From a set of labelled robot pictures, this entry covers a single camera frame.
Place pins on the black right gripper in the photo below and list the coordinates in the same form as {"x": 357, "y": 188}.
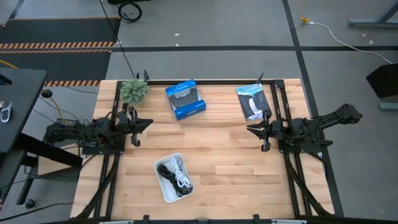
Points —
{"x": 275, "y": 132}

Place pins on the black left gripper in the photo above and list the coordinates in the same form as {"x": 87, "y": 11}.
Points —
{"x": 133, "y": 130}

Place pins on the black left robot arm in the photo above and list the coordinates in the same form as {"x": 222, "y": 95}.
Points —
{"x": 71, "y": 132}

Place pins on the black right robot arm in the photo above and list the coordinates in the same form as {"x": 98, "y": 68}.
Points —
{"x": 335, "y": 116}

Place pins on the green plant in white pot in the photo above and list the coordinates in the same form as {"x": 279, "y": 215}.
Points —
{"x": 133, "y": 91}

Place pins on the blue game controller box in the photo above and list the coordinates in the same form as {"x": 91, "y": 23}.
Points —
{"x": 174, "y": 90}

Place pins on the white plastic bin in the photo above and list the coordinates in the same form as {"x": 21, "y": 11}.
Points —
{"x": 169, "y": 194}

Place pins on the black power strip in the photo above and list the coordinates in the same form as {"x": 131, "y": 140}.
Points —
{"x": 66, "y": 122}

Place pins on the white clamp bar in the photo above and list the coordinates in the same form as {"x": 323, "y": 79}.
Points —
{"x": 116, "y": 222}
{"x": 289, "y": 222}

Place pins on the yellow plug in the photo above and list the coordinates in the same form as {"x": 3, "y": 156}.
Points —
{"x": 304, "y": 20}

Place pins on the black desk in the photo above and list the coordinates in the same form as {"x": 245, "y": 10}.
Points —
{"x": 21, "y": 109}

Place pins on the black hazard-striped floor mat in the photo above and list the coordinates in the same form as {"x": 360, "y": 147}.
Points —
{"x": 56, "y": 31}

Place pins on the grey metal table leg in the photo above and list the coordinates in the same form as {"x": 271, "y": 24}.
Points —
{"x": 373, "y": 22}
{"x": 388, "y": 106}

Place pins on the black box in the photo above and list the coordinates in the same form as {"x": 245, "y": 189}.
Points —
{"x": 384, "y": 81}

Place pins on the key fob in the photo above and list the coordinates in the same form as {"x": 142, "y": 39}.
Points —
{"x": 5, "y": 115}

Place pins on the black caster wheel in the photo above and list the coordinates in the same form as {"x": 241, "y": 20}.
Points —
{"x": 29, "y": 204}

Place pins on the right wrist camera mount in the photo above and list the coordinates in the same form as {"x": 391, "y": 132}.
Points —
{"x": 277, "y": 124}

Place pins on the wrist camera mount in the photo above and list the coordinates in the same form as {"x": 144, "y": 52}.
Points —
{"x": 277, "y": 124}
{"x": 123, "y": 118}

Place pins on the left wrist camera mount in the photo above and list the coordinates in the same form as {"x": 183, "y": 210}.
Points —
{"x": 123, "y": 118}

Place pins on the black aluminium rig frame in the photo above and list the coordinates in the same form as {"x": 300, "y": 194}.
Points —
{"x": 224, "y": 82}

